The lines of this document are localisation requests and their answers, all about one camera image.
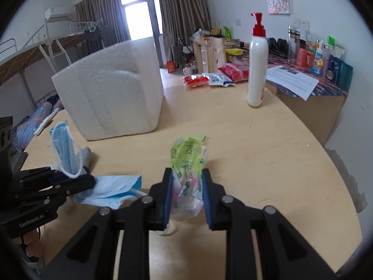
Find white foam box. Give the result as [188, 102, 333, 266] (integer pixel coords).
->
[52, 39, 164, 140]

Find grey cloth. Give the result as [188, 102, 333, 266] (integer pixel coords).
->
[79, 147, 94, 170]

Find person's left hand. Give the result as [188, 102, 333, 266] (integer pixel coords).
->
[21, 230, 44, 265]

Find clear tumbler black lid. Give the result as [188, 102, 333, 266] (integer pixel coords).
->
[288, 26, 300, 62]

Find printed paper sheet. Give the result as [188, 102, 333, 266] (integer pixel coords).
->
[266, 65, 320, 101]

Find brown curtain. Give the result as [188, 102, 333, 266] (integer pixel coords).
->
[156, 0, 212, 70]
[75, 0, 131, 56]

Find wooden desk with drawers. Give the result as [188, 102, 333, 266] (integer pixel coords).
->
[189, 33, 242, 73]

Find blue face mask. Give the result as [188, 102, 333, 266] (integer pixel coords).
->
[74, 175, 148, 210]
[49, 122, 88, 178]

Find light wooden desk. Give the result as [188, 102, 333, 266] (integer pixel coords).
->
[274, 87, 349, 146]

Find large red snack packet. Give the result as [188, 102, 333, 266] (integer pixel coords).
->
[218, 63, 249, 83]

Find black folding trolley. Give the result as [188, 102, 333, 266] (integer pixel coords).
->
[173, 38, 193, 65]

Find green printed plastic bag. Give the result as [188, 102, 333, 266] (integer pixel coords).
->
[170, 134, 210, 221]

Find blue patterned quilt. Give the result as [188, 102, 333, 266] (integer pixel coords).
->
[12, 98, 65, 152]

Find white air conditioner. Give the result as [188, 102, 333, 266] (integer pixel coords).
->
[44, 7, 72, 21]

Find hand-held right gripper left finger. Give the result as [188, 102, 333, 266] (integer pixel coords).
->
[41, 168, 174, 280]

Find white pump bottle red cap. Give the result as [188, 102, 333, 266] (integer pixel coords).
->
[247, 12, 269, 107]

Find glass balcony door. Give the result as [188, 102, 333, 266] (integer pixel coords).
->
[118, 0, 164, 65]

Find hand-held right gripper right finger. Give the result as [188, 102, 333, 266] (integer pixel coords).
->
[202, 168, 347, 280]

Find metal bunk bed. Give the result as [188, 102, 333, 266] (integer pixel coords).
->
[0, 29, 88, 105]

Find white bed ladder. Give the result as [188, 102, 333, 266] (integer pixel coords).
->
[39, 39, 72, 73]

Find small red snack packet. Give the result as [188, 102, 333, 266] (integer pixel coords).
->
[183, 74, 210, 88]

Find white wall socket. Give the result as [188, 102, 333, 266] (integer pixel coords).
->
[292, 19, 311, 31]

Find black headphones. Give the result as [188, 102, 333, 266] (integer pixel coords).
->
[266, 37, 289, 57]

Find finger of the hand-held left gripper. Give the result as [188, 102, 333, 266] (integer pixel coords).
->
[20, 166, 66, 185]
[18, 174, 96, 204]

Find blue bottle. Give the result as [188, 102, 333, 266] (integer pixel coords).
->
[325, 56, 340, 79]

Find white snack packet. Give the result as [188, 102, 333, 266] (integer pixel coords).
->
[202, 73, 236, 87]

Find white remote control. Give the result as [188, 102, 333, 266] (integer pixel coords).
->
[33, 108, 59, 135]

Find hanging dark clothes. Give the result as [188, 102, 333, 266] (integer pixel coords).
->
[83, 25, 117, 56]

